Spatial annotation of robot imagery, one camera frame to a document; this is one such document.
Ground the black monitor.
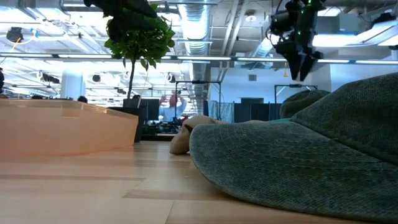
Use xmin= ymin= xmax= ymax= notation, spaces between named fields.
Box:
xmin=138 ymin=98 xmax=160 ymax=122

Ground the green leafy plant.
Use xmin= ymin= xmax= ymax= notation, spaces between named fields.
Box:
xmin=104 ymin=4 xmax=177 ymax=100

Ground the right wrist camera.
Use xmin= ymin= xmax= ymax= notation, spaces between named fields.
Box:
xmin=267 ymin=11 xmax=290 ymax=37

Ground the black metal rig frame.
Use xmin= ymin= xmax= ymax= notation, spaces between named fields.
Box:
xmin=175 ymin=80 xmax=222 ymax=121
xmin=274 ymin=83 xmax=319 ymax=119

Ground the orange plastic bin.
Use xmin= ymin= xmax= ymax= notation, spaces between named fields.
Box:
xmin=0 ymin=98 xmax=140 ymax=161

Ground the white round column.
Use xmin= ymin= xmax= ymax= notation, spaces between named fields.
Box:
xmin=60 ymin=70 xmax=86 ymax=101

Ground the dark room divider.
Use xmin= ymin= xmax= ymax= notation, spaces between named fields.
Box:
xmin=233 ymin=97 xmax=282 ymax=123

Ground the beige cap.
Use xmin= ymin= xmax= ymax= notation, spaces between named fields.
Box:
xmin=169 ymin=114 xmax=271 ymax=156

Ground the black overhead camera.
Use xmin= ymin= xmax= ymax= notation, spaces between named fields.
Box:
xmin=6 ymin=27 xmax=24 ymax=44

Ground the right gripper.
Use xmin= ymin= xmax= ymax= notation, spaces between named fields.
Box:
xmin=273 ymin=38 xmax=325 ymax=83

